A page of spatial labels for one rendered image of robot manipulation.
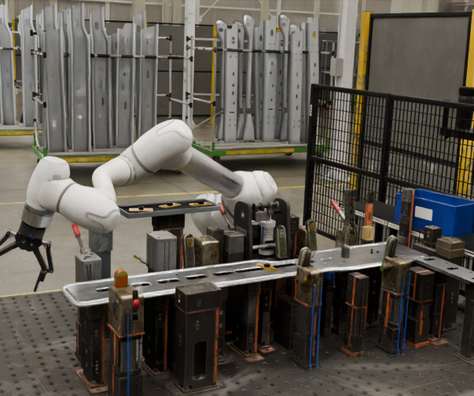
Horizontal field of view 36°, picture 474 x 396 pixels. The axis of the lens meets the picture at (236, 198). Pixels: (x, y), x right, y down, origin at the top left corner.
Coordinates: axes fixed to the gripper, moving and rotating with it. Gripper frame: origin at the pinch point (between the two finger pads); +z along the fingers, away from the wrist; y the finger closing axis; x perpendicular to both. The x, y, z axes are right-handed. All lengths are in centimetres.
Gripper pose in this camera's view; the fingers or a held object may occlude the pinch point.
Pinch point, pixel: (14, 280)
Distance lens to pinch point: 238.0
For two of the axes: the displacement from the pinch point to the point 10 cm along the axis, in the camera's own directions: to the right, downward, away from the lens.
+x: 1.5, 3.3, -9.3
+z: -3.8, 8.9, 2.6
